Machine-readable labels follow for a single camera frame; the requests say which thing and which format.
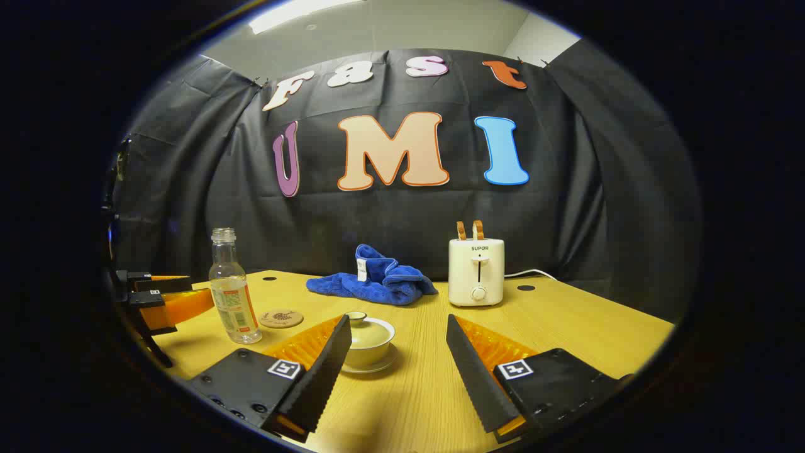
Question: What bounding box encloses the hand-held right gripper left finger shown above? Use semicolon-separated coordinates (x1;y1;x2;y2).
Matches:
187;313;353;444

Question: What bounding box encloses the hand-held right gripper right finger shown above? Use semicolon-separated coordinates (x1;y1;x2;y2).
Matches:
445;313;636;444

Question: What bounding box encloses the cream ceramic teacup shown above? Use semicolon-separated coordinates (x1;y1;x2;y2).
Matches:
343;342;394;371

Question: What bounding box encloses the clear plastic water bottle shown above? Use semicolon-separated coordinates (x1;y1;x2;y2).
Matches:
208;228;263;345

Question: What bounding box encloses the cream teacup lid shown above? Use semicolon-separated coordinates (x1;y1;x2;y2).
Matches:
345;311;396;350

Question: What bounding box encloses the round cork coaster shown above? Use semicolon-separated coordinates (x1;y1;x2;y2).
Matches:
259;309;304;329

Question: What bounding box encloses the cream ceramic saucer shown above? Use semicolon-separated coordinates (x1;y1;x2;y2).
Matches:
340;345;399;376

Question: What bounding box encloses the blue towel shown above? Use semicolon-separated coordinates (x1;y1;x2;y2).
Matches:
306;243;439;306

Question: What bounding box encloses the cream toaster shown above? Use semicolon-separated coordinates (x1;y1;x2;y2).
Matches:
448;238;506;308

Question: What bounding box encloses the black backdrop cloth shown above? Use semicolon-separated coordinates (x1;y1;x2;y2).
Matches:
110;38;702;325

